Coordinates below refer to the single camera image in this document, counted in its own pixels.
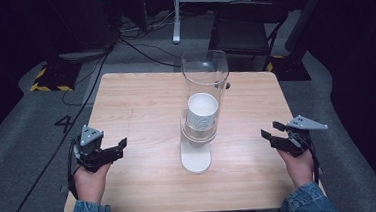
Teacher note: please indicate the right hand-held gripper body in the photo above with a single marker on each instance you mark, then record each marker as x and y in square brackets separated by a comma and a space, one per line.
[296, 135]

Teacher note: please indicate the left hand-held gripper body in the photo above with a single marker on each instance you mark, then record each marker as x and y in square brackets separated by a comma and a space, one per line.
[92, 152]

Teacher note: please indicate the person's left hand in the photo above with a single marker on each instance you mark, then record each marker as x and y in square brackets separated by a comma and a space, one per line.
[91, 183]

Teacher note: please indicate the person's right hand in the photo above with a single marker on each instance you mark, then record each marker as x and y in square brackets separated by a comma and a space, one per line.
[299, 168]

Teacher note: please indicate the white paper cup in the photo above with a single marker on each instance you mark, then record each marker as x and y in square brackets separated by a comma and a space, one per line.
[203, 110]

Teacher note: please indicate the black base with yellow stripes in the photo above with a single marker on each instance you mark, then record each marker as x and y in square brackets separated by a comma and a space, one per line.
[57, 76]

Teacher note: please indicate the clear tube cup dispenser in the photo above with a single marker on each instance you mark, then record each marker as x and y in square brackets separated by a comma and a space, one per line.
[204, 75]

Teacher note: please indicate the black folding chair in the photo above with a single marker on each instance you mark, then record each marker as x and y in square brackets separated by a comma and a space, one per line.
[241, 32]

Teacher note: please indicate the black post base plate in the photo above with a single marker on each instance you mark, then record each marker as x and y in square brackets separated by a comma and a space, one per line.
[290, 68]

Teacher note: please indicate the black slanted post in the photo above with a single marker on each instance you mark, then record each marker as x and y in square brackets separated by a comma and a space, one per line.
[306, 14]

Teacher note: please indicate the white desk frame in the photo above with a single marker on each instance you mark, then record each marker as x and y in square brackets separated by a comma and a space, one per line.
[177, 20]

